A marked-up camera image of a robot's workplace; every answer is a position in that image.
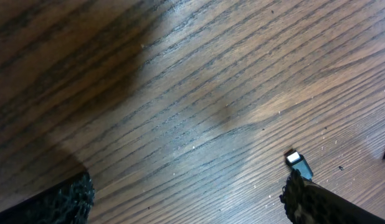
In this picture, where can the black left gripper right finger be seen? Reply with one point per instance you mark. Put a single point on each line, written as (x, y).
(306, 202)

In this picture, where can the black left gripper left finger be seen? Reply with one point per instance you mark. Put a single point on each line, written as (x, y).
(68, 202)

